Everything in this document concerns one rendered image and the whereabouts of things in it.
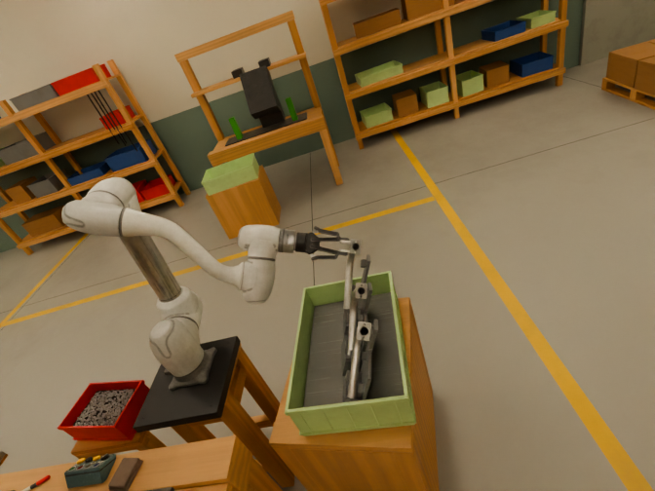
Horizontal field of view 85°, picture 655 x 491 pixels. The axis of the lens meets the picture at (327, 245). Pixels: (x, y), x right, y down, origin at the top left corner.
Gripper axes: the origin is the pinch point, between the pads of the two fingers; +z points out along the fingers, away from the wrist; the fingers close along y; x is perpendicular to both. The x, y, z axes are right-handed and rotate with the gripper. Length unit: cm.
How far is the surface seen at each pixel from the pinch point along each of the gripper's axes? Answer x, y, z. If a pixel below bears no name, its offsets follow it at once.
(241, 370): 47, -56, -41
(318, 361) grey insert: 18.9, -45.5, -6.6
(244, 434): 42, -83, -36
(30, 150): 395, 167, -435
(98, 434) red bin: 34, -84, -95
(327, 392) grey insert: 7, -54, -3
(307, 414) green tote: -5, -59, -10
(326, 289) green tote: 35.3, -15.2, -5.0
